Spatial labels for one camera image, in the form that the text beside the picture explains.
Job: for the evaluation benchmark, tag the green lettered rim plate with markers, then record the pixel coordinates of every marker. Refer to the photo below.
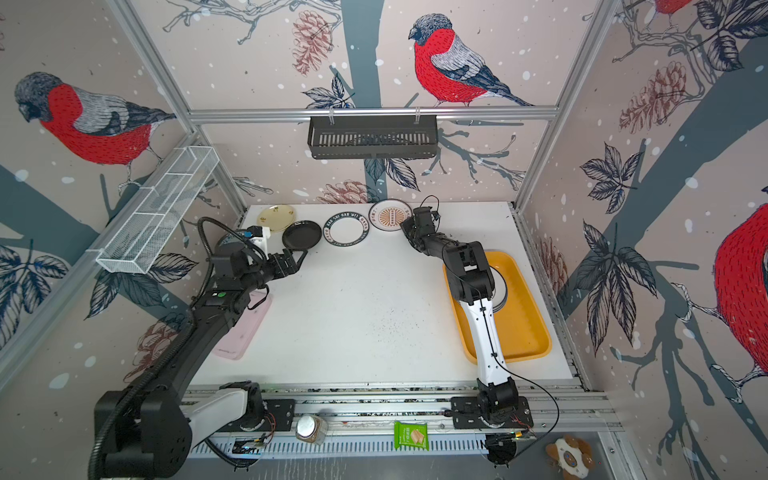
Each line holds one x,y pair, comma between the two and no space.
346,229

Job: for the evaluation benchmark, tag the pink rectangular tray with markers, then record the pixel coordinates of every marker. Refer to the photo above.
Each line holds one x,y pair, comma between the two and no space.
235,343

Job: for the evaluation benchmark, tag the orange sunburst plate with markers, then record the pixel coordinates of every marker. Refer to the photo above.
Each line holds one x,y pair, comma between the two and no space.
388,215

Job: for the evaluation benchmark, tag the brown white flower toy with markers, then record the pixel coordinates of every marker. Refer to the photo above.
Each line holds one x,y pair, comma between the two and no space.
572,456

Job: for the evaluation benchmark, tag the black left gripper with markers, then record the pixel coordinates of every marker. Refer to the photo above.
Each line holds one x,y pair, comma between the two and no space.
292,266

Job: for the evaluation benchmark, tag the white flower motif plate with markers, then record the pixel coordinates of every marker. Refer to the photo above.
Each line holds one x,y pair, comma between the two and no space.
500,291

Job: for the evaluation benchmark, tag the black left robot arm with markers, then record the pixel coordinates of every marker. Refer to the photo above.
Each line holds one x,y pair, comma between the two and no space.
143,430

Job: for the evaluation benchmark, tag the green snack packet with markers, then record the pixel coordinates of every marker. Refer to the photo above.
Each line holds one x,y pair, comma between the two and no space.
410,435

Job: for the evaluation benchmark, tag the small glass jar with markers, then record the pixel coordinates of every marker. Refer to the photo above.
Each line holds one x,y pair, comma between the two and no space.
311,429

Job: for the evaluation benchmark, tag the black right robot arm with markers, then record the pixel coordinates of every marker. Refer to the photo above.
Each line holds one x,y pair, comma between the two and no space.
472,285

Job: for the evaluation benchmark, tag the yellow small plate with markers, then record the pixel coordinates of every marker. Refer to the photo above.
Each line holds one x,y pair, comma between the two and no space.
277,218

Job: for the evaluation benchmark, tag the black small plate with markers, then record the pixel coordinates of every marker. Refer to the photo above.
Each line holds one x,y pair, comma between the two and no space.
302,235

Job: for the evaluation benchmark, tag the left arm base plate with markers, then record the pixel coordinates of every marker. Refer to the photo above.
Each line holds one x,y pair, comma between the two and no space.
276,416

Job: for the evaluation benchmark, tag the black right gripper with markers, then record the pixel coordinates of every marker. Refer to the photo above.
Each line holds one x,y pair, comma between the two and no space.
409,224

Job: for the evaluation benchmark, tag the white wire mesh shelf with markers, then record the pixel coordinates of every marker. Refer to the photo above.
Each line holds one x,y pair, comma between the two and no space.
141,238

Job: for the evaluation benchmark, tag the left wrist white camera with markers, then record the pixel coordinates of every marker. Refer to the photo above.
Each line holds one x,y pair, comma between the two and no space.
258,236

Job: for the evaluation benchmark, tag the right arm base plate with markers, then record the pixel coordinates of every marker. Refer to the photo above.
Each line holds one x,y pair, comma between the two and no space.
465,414

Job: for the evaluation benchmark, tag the yellow plastic bin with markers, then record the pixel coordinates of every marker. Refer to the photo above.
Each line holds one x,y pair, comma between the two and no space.
521,328

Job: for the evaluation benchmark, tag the black hanging wire basket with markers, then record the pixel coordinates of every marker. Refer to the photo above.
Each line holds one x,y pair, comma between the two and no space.
373,137

